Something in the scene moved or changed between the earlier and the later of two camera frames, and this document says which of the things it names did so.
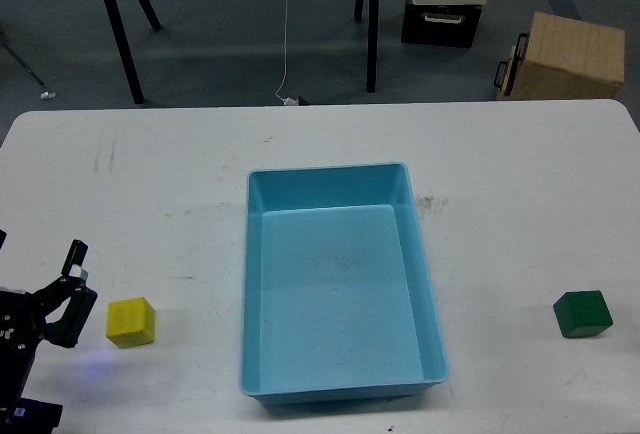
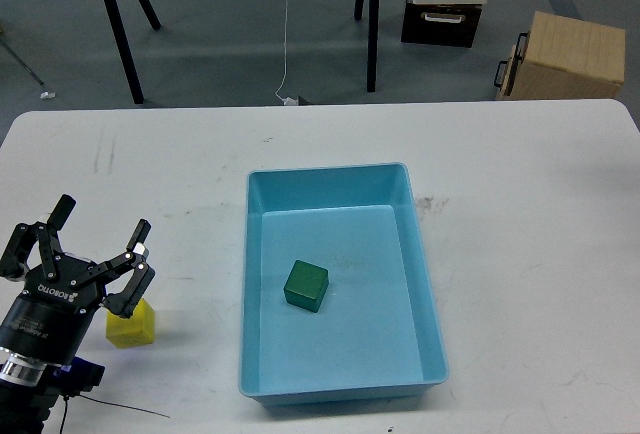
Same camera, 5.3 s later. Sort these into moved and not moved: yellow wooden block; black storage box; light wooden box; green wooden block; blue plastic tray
Moved: green wooden block
Not moved: blue plastic tray; yellow wooden block; light wooden box; black storage box
